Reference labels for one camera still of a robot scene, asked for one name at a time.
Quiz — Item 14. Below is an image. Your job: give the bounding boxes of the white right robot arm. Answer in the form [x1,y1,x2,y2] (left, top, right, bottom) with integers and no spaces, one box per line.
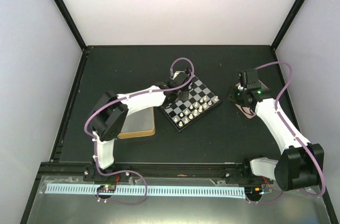
[228,69,326,196]

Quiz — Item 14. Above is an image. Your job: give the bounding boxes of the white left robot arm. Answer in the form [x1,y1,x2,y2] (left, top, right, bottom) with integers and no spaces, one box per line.
[84,70,193,181]

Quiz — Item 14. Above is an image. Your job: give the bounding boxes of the black and white chessboard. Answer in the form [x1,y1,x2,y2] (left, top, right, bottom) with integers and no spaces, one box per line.
[160,76,221,132]

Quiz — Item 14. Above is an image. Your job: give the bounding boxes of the tan sweet bear tin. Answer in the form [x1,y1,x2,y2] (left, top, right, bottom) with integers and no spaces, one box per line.
[118,107,156,139]

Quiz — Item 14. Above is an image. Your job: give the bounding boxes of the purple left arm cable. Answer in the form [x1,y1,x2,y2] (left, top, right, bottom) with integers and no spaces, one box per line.
[83,57,194,177]

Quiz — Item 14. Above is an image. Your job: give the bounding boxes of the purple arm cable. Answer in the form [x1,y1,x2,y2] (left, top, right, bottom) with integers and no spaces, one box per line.
[83,57,194,177]
[254,61,327,197]

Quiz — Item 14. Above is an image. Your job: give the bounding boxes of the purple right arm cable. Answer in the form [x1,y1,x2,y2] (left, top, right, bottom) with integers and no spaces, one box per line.
[254,61,327,197]

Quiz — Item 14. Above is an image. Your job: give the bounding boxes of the black aluminium rail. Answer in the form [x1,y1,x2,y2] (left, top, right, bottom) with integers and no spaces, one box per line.
[83,159,270,184]

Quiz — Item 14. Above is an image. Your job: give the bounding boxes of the black corner frame post right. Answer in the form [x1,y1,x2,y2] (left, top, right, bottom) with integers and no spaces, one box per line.
[270,0,305,51]

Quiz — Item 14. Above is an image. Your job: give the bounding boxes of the black corner frame post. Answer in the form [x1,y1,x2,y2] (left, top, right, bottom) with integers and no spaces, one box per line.
[53,0,87,51]
[270,0,305,51]

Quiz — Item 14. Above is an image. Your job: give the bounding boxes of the white slotted cable duct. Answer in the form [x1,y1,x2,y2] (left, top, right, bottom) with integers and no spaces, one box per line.
[45,184,245,199]

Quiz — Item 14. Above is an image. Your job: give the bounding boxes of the black corner frame post left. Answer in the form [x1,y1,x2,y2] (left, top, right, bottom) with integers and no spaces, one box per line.
[53,0,87,51]

